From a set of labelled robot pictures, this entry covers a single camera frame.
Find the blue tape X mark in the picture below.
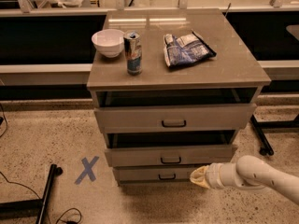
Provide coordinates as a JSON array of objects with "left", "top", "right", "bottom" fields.
[{"left": 75, "top": 156, "right": 99, "bottom": 185}]

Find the black stand leg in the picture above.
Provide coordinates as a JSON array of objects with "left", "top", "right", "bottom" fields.
[
  {"left": 250, "top": 115, "right": 299, "bottom": 156},
  {"left": 0, "top": 164, "right": 63, "bottom": 224}
]

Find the white bowl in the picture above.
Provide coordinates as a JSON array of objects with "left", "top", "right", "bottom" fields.
[{"left": 92, "top": 29, "right": 124, "bottom": 58}]

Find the black stand leg left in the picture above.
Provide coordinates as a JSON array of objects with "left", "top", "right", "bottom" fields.
[{"left": 0, "top": 164, "right": 63, "bottom": 224}]

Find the black stand leg right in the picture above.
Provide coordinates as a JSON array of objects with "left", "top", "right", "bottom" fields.
[{"left": 250, "top": 115, "right": 299, "bottom": 156}]

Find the blue chip bag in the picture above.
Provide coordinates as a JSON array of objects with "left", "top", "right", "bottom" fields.
[{"left": 164, "top": 31, "right": 217, "bottom": 68}]

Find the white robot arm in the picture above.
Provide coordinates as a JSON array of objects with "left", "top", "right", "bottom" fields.
[{"left": 190, "top": 155, "right": 299, "bottom": 204}]

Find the blue silver energy drink can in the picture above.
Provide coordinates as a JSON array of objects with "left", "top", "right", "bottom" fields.
[{"left": 123, "top": 31, "right": 142, "bottom": 76}]

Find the black floor cable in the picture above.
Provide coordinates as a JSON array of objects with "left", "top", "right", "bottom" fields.
[{"left": 0, "top": 103, "right": 83, "bottom": 224}]

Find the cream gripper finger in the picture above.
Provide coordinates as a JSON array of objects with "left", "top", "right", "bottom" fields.
[{"left": 190, "top": 165, "right": 209, "bottom": 189}]

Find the drawer with handle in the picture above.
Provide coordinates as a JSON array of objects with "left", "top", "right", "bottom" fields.
[
  {"left": 94, "top": 104, "right": 256, "bottom": 133},
  {"left": 113, "top": 165, "right": 198, "bottom": 184},
  {"left": 105, "top": 130, "right": 236, "bottom": 167}
]

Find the grey drawer cabinet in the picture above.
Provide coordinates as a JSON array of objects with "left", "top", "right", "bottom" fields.
[{"left": 86, "top": 8, "right": 272, "bottom": 187}]

